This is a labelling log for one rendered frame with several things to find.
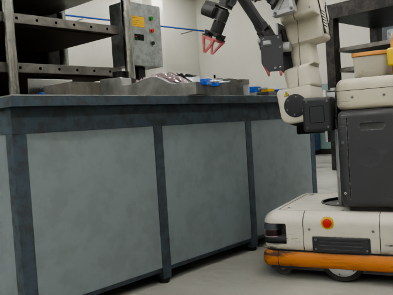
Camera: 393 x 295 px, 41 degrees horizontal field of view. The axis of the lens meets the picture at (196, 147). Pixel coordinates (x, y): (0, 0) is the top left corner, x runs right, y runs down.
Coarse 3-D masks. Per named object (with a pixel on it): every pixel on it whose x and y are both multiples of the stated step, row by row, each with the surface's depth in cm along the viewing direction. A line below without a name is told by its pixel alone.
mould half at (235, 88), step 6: (216, 78) 254; (222, 78) 257; (234, 78) 264; (222, 84) 257; (228, 84) 260; (234, 84) 264; (240, 84) 268; (246, 84) 271; (222, 90) 257; (228, 90) 260; (234, 90) 264; (240, 90) 267
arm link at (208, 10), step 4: (208, 0) 236; (220, 0) 230; (224, 0) 229; (204, 4) 236; (208, 4) 236; (212, 4) 235; (216, 4) 233; (220, 4) 230; (224, 4) 230; (204, 8) 235; (208, 8) 235; (212, 8) 234; (228, 8) 233; (232, 8) 236; (204, 12) 236; (208, 12) 235; (212, 12) 235; (208, 16) 237; (212, 16) 236
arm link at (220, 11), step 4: (216, 8) 235; (220, 8) 233; (224, 8) 234; (216, 12) 234; (220, 12) 232; (224, 12) 232; (228, 12) 232; (216, 16) 233; (220, 16) 232; (224, 16) 232; (228, 16) 234; (220, 20) 233; (224, 20) 233
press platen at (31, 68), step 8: (0, 64) 258; (24, 64) 267; (32, 64) 270; (40, 64) 274; (48, 64) 277; (56, 64) 281; (0, 72) 259; (24, 72) 267; (32, 72) 270; (40, 72) 274; (48, 72) 277; (56, 72) 281; (64, 72) 285; (72, 72) 288; (80, 72) 292; (88, 72) 296; (96, 72) 300; (104, 72) 305
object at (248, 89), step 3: (243, 87) 265; (246, 87) 264; (249, 87) 263; (252, 87) 262; (255, 87) 260; (258, 87) 262; (264, 87) 259; (267, 87) 258; (243, 90) 265; (246, 90) 264; (249, 90) 263; (252, 90) 262; (255, 90) 260; (258, 90) 262; (246, 93) 264; (249, 93) 263; (252, 93) 264
